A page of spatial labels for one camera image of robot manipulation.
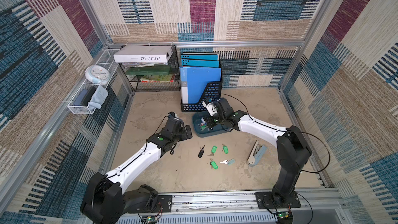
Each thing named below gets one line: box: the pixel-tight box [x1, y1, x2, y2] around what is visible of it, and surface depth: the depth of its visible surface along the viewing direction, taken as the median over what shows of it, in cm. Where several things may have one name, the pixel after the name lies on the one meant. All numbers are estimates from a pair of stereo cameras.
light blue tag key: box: [219, 158, 236, 166], surface depth 87 cm
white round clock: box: [84, 64, 111, 86], surface depth 76 cm
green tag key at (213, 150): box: [206, 145, 218, 157], surface depth 93 cm
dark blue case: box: [74, 86, 97, 107], surface depth 67 cm
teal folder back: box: [180, 52, 220, 62], surface depth 101 cm
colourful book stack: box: [139, 74, 176, 83], surface depth 103 cm
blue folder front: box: [179, 66, 222, 104], surface depth 94 cm
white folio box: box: [112, 45, 174, 64], surface depth 81 cm
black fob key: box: [197, 145, 206, 159], surface depth 91 cm
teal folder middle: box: [181, 59, 220, 68], surface depth 98 cm
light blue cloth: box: [87, 85, 109, 111], surface depth 70 cm
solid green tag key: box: [210, 158, 219, 170], surface depth 87 cm
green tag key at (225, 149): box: [221, 143, 229, 154], surface depth 93 cm
